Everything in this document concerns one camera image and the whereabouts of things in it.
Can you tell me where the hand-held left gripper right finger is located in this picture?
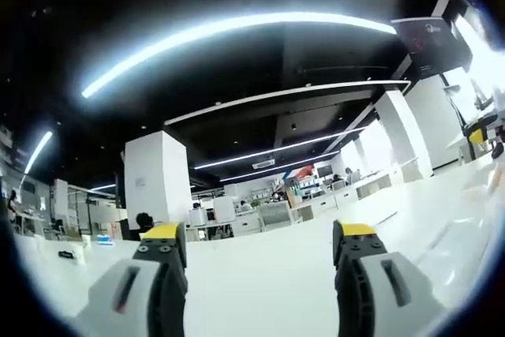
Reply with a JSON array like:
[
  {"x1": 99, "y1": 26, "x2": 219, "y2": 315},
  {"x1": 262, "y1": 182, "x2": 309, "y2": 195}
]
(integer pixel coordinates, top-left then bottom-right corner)
[{"x1": 332, "y1": 219, "x2": 449, "y2": 337}]

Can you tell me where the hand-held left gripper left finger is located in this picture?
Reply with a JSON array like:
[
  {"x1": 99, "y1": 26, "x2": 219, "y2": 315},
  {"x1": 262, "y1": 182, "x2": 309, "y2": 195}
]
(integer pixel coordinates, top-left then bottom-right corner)
[{"x1": 76, "y1": 223, "x2": 189, "y2": 337}]

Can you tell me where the white desk cabinet row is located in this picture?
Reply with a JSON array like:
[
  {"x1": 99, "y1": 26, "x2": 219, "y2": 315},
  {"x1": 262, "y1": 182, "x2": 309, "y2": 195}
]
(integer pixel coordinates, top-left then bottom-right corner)
[{"x1": 353, "y1": 174, "x2": 395, "y2": 200}]

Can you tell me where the wide white square pillar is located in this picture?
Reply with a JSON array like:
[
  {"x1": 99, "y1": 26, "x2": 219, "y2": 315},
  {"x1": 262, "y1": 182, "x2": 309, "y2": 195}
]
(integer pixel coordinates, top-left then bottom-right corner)
[{"x1": 123, "y1": 129, "x2": 193, "y2": 232}]

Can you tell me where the white mesh office chair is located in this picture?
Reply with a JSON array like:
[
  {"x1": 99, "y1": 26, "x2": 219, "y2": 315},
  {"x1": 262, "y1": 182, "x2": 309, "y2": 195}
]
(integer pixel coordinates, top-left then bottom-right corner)
[{"x1": 258, "y1": 202, "x2": 294, "y2": 232}]

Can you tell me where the slim white pillar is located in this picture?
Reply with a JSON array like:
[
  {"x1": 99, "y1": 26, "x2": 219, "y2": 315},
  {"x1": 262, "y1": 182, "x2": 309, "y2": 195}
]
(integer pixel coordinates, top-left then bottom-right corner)
[{"x1": 373, "y1": 89, "x2": 434, "y2": 181}]

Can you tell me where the thin ceiling light line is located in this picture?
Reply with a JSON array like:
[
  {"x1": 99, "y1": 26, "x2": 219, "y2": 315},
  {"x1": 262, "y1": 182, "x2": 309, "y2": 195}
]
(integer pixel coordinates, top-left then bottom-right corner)
[{"x1": 194, "y1": 126, "x2": 370, "y2": 170}]

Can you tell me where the short ceiling light strip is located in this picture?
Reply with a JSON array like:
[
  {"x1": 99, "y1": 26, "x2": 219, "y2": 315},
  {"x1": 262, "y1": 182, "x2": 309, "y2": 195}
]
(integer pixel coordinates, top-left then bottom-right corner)
[{"x1": 23, "y1": 130, "x2": 54, "y2": 175}]

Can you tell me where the yellow chair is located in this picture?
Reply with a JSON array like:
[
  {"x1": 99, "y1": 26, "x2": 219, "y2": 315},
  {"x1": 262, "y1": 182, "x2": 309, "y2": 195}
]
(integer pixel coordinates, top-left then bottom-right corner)
[{"x1": 468, "y1": 127, "x2": 487, "y2": 145}]

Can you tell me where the dark hanging ceiling banner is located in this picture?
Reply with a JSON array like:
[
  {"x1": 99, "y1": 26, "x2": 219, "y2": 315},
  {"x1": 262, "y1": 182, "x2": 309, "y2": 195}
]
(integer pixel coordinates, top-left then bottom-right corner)
[{"x1": 390, "y1": 16, "x2": 473, "y2": 78}]

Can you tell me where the long curved ceiling light strip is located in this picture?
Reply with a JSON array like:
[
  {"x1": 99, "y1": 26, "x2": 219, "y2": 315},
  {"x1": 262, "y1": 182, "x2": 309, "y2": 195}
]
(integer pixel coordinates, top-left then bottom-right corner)
[{"x1": 80, "y1": 11, "x2": 398, "y2": 99}]

